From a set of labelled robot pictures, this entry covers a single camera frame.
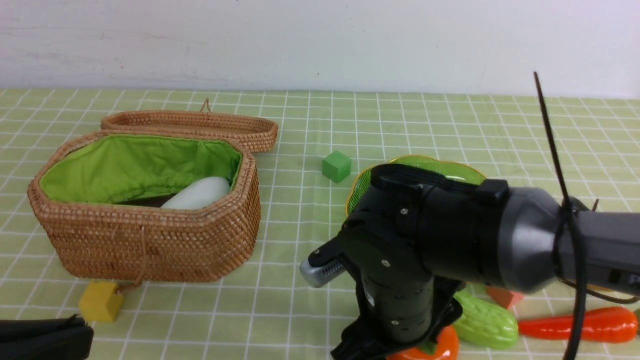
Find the woven wicker basket lid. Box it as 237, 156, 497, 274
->
100, 98, 279, 153

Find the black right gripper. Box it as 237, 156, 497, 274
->
330, 268, 463, 360

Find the green toy bitter gourd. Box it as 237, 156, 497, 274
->
452, 291, 519, 350

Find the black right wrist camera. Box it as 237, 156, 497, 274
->
299, 235, 354, 289

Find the orange toy persimmon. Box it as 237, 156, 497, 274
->
386, 325, 460, 360

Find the dark purple toy eggplant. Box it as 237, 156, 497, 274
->
116, 194, 175, 208

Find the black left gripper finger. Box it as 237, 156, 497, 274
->
0, 314, 94, 360

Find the salmon red foam cube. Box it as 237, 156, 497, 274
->
485, 286, 525, 310

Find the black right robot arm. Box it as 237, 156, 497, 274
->
331, 162, 639, 360

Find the white toy radish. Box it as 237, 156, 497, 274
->
161, 177, 231, 210

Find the green foam cube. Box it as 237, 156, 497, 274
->
321, 150, 352, 183

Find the green glass leaf plate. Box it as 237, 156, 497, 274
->
344, 154, 487, 216

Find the red orange toy carrot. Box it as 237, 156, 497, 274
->
518, 306, 639, 344

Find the green fabric basket liner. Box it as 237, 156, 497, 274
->
39, 134, 243, 204

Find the woven wicker basket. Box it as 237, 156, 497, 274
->
27, 130, 261, 283

